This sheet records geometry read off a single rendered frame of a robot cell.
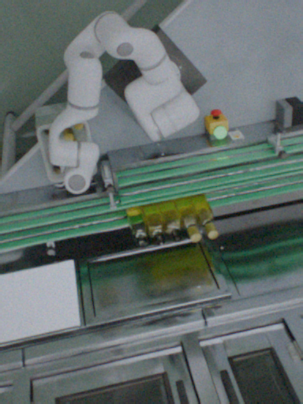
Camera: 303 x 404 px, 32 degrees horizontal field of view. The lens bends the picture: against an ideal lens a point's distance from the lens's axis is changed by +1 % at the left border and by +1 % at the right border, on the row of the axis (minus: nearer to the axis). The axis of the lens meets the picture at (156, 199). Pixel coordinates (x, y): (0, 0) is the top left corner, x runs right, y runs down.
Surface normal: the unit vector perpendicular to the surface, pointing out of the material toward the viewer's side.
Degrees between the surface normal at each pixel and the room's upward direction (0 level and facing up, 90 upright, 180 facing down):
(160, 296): 90
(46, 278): 90
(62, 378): 90
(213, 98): 0
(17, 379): 90
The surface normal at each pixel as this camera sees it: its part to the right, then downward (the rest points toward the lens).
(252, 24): 0.20, 0.55
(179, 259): -0.11, -0.81
